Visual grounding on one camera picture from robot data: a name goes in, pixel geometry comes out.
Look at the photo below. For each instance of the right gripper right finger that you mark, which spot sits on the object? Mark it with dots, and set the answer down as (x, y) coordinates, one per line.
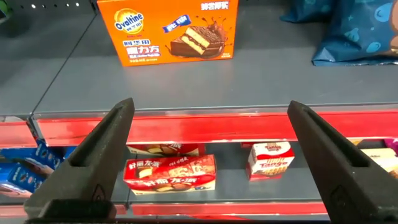
(345, 174)

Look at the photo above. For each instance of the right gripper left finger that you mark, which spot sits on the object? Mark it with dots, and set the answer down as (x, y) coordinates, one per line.
(93, 168)

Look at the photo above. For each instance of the grey shop shelf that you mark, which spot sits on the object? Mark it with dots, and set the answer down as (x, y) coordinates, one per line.
(236, 84)

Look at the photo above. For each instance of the cream snack box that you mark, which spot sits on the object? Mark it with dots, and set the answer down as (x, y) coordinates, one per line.
(384, 160)

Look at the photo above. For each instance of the blue cookie box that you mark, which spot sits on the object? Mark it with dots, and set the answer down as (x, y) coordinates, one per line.
(43, 155)
(18, 180)

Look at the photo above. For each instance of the red pie box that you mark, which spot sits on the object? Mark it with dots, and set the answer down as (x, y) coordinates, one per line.
(171, 175)
(168, 149)

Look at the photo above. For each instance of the red and white wafer box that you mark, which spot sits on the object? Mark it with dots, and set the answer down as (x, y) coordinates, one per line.
(269, 160)

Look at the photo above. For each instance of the blue snack bag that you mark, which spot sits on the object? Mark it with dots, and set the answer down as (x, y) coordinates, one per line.
(357, 34)
(306, 11)

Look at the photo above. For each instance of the orange cake box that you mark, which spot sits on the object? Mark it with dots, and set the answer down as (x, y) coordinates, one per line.
(149, 34)

